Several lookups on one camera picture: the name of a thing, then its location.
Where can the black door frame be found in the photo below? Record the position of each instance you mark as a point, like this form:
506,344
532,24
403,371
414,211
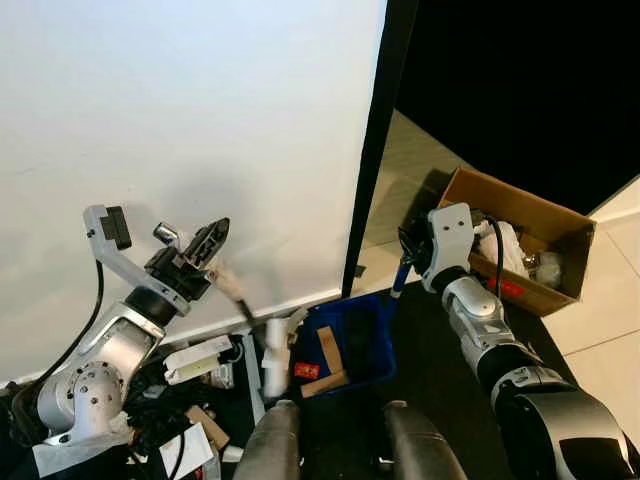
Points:
375,140

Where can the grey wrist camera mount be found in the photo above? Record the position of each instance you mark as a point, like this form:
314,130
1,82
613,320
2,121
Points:
115,250
452,240

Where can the small red scrap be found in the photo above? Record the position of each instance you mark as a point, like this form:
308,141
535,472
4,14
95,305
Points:
307,371

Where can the brown cardboard box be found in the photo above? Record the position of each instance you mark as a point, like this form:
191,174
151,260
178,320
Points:
540,215

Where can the grey robot right leg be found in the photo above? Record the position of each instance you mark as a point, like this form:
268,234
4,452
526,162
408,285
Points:
420,445

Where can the white crumpled cloth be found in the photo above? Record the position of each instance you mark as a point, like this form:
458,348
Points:
500,245

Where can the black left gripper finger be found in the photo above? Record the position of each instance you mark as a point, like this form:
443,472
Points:
219,250
208,236

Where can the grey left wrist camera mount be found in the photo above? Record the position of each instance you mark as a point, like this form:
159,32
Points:
115,250

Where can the grey robot leg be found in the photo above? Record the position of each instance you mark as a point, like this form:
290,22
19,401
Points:
270,440
420,445

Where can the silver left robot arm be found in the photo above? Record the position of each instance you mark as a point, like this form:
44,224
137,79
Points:
100,365

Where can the white brush with black stick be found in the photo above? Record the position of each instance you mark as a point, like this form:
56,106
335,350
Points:
278,355

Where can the grey robot left leg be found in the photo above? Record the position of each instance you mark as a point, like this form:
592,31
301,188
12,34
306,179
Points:
270,440

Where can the small brown cardboard scrap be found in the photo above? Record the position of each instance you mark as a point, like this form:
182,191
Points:
208,425

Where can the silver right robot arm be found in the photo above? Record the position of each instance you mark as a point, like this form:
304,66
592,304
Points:
530,400

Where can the large black panel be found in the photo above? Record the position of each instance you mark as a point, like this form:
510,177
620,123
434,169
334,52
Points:
530,80

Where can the blue plastic dustpan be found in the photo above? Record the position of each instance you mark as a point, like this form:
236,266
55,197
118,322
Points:
365,335

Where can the white paper sheet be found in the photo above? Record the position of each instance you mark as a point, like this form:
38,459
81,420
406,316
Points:
190,455

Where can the brown cardboard strip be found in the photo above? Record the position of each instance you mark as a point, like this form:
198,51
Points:
330,355

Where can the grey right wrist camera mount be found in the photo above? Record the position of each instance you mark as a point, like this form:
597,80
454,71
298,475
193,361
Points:
452,240

